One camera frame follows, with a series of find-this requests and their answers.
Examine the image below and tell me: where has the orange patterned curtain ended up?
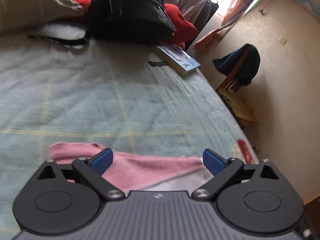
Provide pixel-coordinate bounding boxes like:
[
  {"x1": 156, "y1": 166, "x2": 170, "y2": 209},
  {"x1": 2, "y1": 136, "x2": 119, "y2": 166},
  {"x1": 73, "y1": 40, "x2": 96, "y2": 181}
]
[{"x1": 193, "y1": 0, "x2": 272, "y2": 53}]

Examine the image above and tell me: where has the wooden chair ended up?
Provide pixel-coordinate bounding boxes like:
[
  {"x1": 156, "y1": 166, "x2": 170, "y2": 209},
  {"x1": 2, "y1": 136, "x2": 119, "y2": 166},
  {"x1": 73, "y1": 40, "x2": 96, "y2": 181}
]
[{"x1": 215, "y1": 47, "x2": 251, "y2": 93}]

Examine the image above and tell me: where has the hanging beige jacket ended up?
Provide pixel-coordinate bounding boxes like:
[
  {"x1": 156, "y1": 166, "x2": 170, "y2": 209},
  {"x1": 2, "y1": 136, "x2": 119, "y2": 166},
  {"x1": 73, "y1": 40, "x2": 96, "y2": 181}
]
[{"x1": 177, "y1": 0, "x2": 208, "y2": 18}]

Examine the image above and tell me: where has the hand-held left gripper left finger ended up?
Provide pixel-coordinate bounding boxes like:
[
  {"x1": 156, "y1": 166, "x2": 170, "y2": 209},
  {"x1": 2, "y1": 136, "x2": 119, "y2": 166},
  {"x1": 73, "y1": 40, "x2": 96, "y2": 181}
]
[{"x1": 37, "y1": 148, "x2": 125, "y2": 202}]

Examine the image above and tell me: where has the grey green pillow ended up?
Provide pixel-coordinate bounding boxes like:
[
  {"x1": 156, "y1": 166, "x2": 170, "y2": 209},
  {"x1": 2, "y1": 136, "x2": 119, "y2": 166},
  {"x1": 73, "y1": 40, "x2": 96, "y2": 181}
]
[{"x1": 0, "y1": 0, "x2": 86, "y2": 41}]

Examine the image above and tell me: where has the green plaid blanket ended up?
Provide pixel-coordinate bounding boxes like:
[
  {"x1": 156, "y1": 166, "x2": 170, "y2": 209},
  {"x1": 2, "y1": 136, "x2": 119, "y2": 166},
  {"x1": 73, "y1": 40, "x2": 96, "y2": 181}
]
[{"x1": 0, "y1": 34, "x2": 259, "y2": 233}]

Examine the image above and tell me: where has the pink and white sweater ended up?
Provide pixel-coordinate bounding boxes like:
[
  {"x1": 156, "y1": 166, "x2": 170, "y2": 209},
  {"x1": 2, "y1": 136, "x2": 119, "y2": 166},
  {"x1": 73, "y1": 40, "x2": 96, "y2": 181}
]
[{"x1": 49, "y1": 142, "x2": 213, "y2": 191}]

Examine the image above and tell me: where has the red phone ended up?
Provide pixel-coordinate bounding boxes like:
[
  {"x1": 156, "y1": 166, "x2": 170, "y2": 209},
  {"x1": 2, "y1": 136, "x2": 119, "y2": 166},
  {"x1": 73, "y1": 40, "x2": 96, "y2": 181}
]
[{"x1": 237, "y1": 139, "x2": 256, "y2": 165}]

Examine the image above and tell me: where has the black backpack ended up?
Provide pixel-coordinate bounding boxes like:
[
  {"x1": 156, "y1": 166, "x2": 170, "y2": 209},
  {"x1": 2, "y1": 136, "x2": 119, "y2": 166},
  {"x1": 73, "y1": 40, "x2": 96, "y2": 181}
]
[{"x1": 86, "y1": 0, "x2": 177, "y2": 46}]

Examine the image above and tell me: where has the yellow seat cushion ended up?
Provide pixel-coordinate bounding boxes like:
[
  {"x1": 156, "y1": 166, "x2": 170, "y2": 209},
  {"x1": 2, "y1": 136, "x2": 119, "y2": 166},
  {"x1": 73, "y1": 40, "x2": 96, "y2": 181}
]
[{"x1": 219, "y1": 89, "x2": 256, "y2": 128}]

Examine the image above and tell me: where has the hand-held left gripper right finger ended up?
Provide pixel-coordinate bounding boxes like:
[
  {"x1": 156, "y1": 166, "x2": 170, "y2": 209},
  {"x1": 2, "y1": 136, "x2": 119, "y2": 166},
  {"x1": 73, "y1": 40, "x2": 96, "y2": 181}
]
[{"x1": 192, "y1": 149, "x2": 280, "y2": 202}]

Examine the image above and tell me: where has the thick paperback book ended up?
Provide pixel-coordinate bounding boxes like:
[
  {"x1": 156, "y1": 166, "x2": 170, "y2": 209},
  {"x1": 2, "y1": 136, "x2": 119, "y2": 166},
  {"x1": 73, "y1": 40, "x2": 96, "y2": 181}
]
[{"x1": 156, "y1": 45, "x2": 201, "y2": 76}]

